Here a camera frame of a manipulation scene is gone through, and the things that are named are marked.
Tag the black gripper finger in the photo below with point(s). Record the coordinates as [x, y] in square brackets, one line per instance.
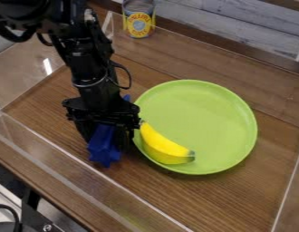
[85, 127]
[122, 136]

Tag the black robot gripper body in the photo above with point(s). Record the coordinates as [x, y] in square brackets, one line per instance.
[120, 114]

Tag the blue cross-shaped block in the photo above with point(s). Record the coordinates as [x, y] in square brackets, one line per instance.
[102, 145]

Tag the yellow toy banana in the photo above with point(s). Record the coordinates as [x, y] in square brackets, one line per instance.
[162, 149]

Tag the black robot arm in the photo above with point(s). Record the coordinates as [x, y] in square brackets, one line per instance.
[65, 24]

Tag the green round plate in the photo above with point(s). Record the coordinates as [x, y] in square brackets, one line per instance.
[204, 117]

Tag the yellow labelled tin can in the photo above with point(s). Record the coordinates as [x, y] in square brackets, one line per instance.
[138, 18]

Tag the black table frame bracket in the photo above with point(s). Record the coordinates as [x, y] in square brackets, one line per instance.
[33, 221]

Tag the clear acrylic tray wall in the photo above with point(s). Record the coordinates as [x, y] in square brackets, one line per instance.
[134, 196]

